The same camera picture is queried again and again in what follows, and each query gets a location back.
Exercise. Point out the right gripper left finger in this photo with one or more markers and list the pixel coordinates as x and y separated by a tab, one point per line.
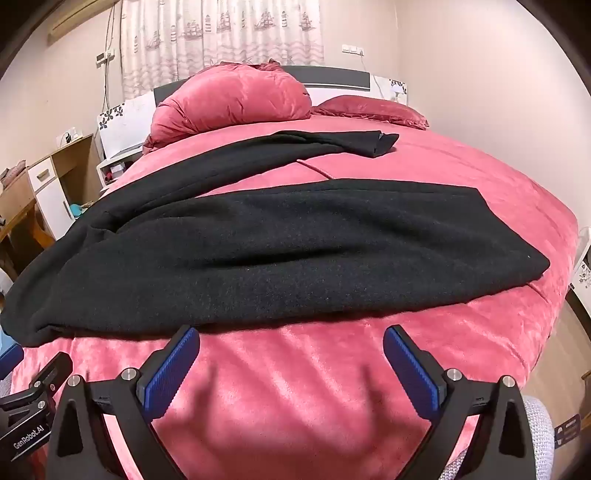
80	445

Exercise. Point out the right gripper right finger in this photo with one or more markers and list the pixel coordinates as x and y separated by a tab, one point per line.
501	446

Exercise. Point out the black wool garment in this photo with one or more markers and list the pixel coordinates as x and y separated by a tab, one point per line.
182	247

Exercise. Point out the grey fabric chair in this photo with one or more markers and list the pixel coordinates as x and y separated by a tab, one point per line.
542	432

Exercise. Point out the pink velvet bed cover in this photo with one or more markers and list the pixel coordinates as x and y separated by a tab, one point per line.
316	398

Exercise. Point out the wooden desk with cabinet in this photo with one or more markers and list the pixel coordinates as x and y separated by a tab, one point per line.
35	208

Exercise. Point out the white bedside table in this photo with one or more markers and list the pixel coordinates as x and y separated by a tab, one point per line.
110	169

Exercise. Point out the white and grey headboard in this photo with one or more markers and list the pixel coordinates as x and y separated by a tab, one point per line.
126	125

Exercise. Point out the folded red duvet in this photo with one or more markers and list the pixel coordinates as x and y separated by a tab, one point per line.
224	95

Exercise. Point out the dark red pillow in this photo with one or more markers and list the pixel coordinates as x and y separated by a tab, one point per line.
352	106

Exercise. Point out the patterned white curtain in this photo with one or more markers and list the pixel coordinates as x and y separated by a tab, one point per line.
165	41

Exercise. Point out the air conditioner unit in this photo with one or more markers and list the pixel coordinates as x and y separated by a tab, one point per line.
81	12

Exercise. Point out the wall power strip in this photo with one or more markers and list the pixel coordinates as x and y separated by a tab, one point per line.
352	50

